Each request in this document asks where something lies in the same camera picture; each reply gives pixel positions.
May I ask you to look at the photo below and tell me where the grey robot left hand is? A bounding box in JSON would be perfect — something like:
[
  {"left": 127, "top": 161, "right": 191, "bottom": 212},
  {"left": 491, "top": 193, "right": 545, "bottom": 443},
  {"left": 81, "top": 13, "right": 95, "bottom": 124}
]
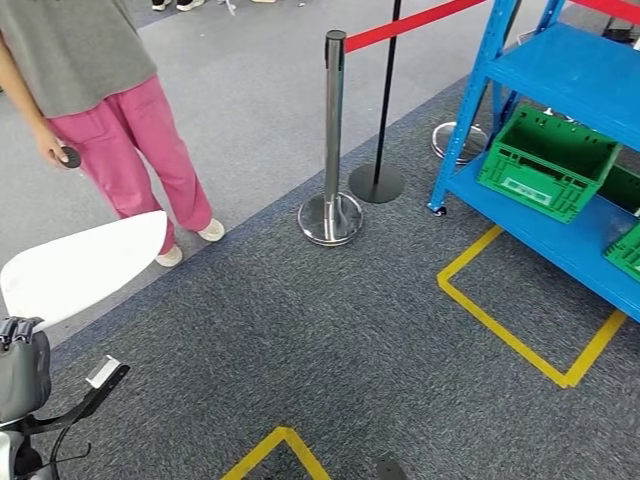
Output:
[{"left": 0, "top": 316, "right": 53, "bottom": 425}]

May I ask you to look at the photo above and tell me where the white curved plastic part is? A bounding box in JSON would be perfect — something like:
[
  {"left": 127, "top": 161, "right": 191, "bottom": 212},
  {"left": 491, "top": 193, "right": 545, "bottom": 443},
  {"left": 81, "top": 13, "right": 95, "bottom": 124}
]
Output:
[{"left": 0, "top": 210, "right": 168, "bottom": 327}]

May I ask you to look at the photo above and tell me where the blue metal shelf rack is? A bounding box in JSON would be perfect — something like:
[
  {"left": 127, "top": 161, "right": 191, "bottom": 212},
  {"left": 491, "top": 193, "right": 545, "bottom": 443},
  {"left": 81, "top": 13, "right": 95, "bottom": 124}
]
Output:
[{"left": 427, "top": 0, "right": 640, "bottom": 326}]

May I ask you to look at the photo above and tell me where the person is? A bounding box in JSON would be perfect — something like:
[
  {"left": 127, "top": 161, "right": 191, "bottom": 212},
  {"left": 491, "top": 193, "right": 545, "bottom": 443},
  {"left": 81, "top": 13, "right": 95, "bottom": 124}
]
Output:
[
  {"left": 151, "top": 0, "right": 206, "bottom": 13},
  {"left": 0, "top": 0, "right": 226, "bottom": 269}
]

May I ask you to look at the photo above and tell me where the black pole stanchion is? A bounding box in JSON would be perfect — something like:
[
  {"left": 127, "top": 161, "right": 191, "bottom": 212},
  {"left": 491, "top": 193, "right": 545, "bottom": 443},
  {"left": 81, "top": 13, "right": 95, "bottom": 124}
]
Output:
[{"left": 348, "top": 0, "right": 405, "bottom": 205}]

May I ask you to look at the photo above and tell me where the green plastic crate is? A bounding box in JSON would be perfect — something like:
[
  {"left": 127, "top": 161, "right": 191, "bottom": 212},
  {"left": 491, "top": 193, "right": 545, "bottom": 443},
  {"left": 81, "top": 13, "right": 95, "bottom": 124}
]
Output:
[
  {"left": 604, "top": 221, "right": 640, "bottom": 283},
  {"left": 477, "top": 104, "right": 622, "bottom": 225},
  {"left": 597, "top": 164, "right": 640, "bottom": 217}
]

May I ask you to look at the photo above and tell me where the yellow floor tape square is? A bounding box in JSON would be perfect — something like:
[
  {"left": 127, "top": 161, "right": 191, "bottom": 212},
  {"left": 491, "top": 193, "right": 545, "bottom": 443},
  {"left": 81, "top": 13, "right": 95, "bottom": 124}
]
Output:
[{"left": 435, "top": 225, "right": 627, "bottom": 390}]

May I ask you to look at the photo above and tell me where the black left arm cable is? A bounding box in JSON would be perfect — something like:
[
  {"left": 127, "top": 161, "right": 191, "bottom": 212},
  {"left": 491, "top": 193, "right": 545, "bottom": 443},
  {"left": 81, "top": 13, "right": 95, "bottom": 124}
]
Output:
[{"left": 47, "top": 423, "right": 94, "bottom": 480}]

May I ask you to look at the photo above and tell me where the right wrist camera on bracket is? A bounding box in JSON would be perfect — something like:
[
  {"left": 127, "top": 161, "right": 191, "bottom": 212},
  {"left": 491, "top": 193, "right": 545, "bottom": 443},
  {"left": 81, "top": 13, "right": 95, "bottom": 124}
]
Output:
[{"left": 374, "top": 452, "right": 408, "bottom": 480}]

